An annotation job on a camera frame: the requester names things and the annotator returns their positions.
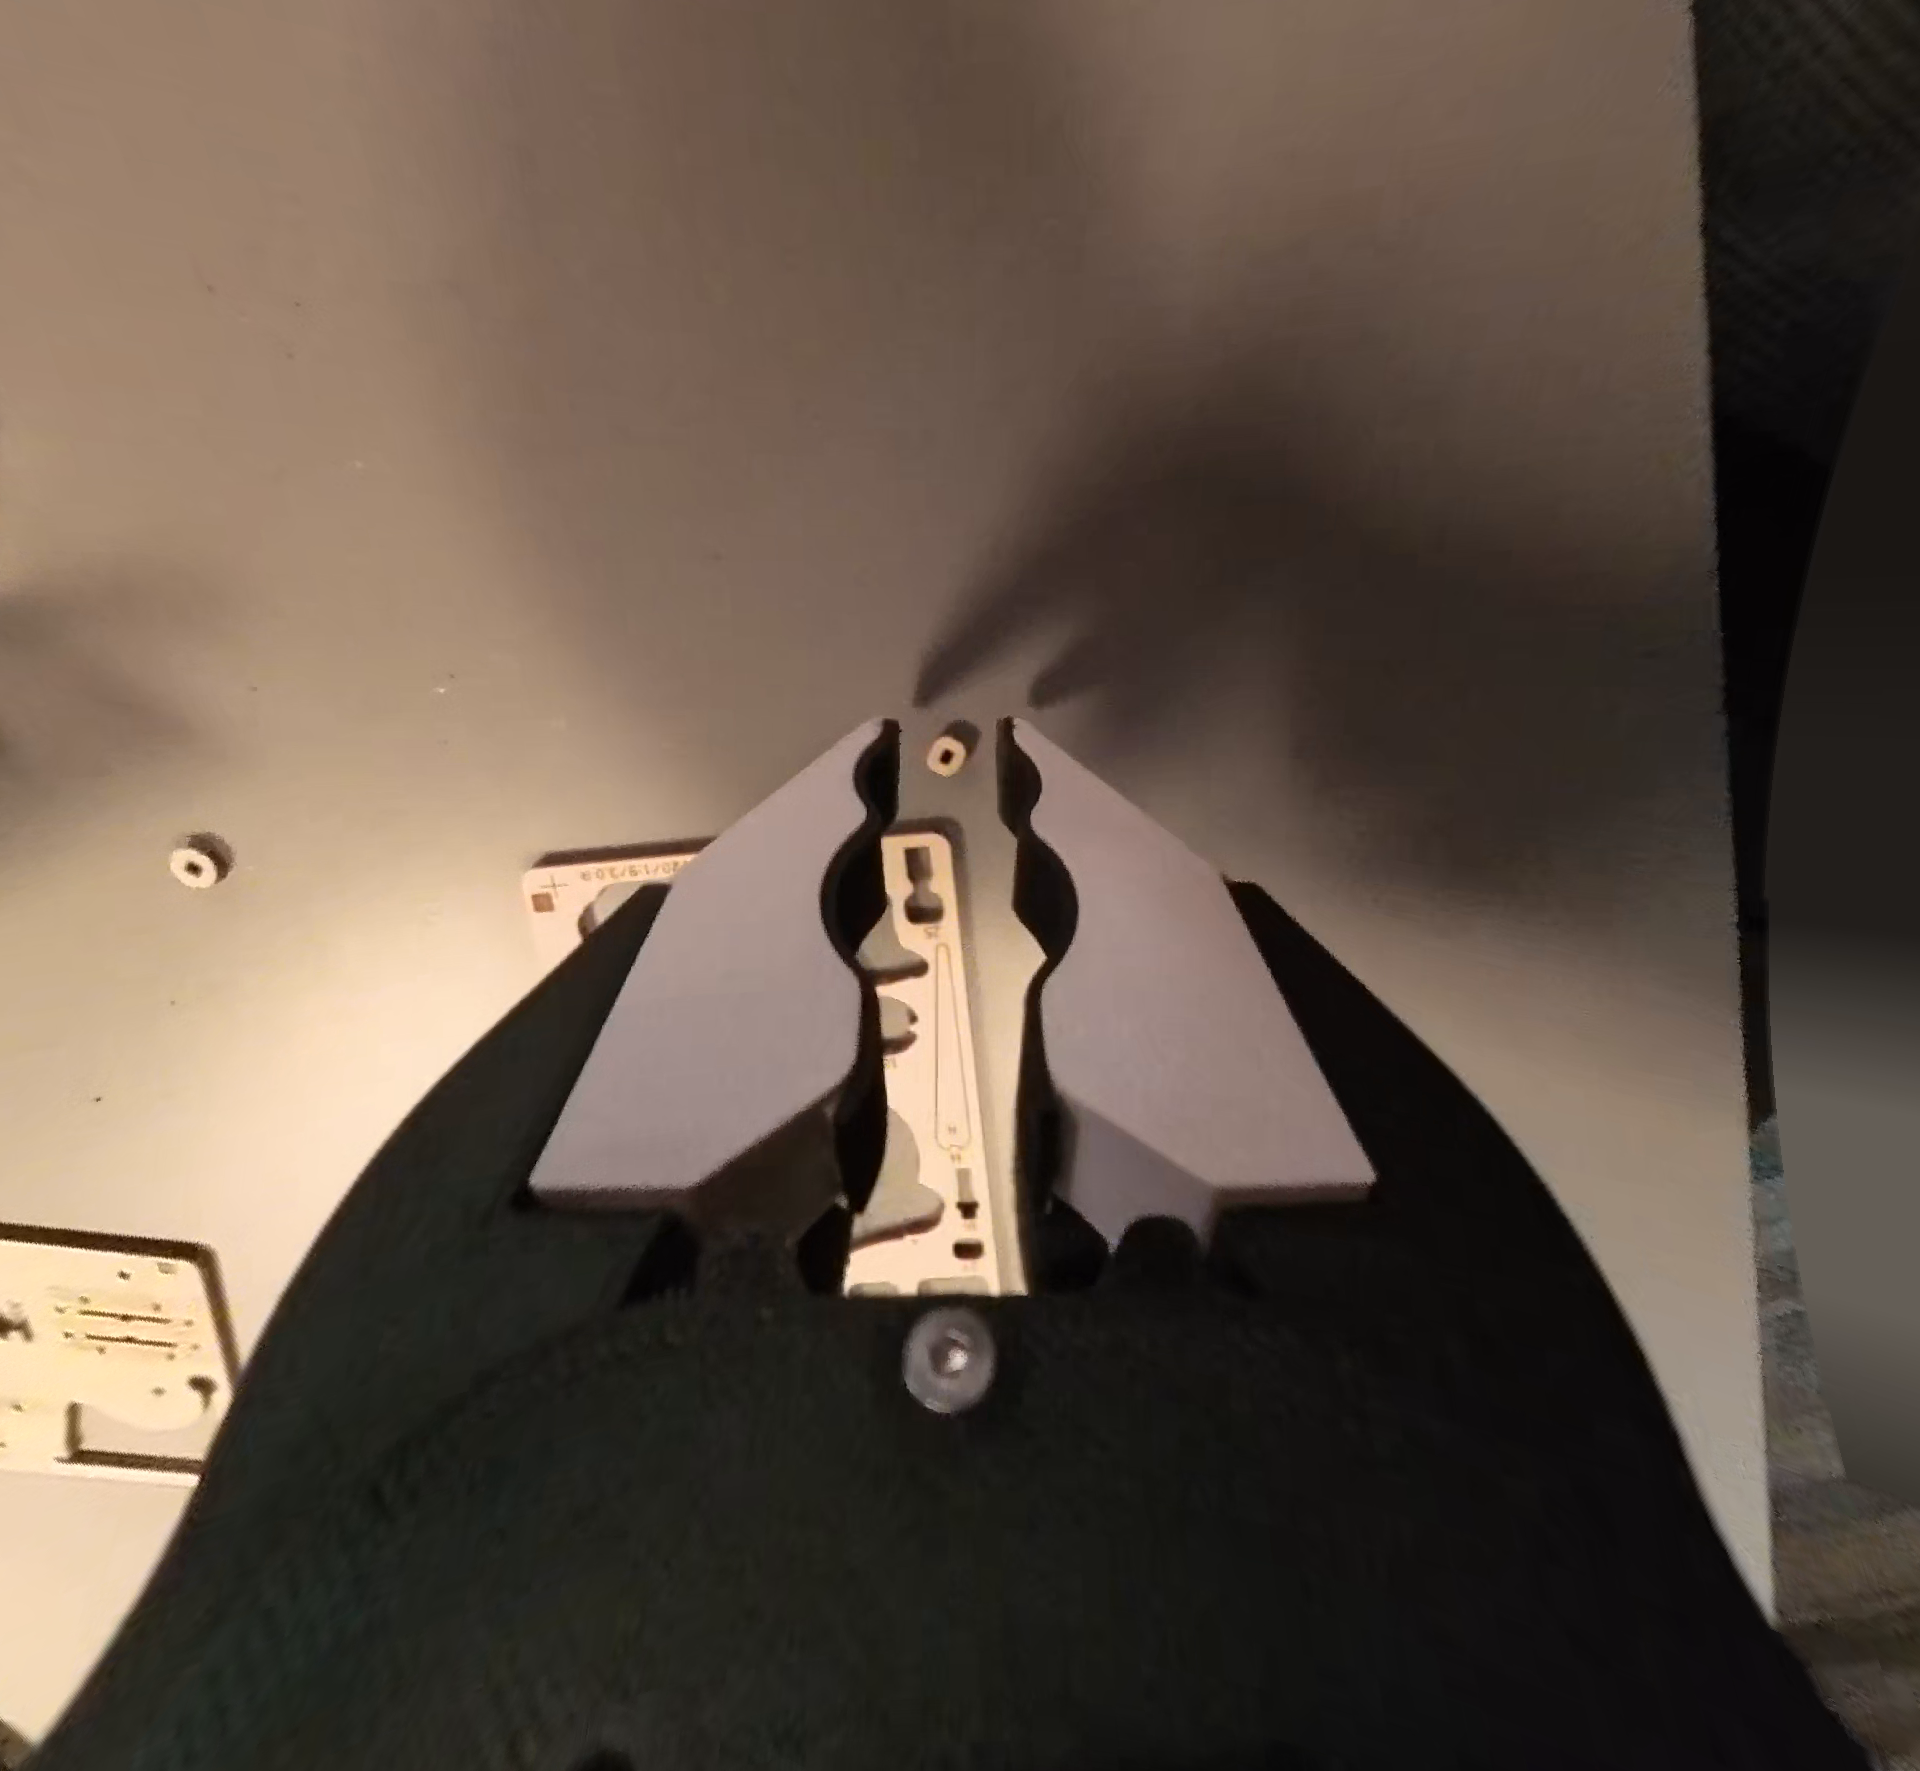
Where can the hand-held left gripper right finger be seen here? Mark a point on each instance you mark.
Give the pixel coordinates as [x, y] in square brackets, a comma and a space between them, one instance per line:
[1186, 1036]

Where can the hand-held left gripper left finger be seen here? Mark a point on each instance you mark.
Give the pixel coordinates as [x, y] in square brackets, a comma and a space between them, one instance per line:
[721, 1019]

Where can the small white spacer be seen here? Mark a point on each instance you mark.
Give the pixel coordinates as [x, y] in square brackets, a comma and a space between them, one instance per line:
[202, 864]
[949, 753]

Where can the punched-out wooden parts sheet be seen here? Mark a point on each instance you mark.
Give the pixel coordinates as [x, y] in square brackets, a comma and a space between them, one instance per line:
[949, 1050]

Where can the white cutout plate at left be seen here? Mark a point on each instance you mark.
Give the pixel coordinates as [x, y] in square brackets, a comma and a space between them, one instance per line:
[106, 1353]

